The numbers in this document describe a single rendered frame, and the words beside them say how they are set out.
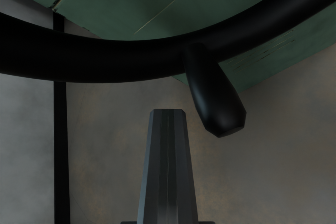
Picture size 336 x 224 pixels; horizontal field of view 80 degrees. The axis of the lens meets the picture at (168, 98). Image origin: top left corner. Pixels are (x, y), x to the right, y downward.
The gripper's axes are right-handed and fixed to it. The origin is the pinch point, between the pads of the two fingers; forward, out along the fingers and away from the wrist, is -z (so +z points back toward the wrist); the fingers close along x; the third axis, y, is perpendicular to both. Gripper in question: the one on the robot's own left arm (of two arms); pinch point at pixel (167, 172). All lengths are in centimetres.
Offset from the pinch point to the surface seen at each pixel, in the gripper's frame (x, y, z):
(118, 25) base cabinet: -8.1, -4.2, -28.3
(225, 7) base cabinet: 10.5, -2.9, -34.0
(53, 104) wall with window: -79, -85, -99
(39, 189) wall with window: -73, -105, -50
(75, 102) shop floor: -65, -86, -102
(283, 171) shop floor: 40, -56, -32
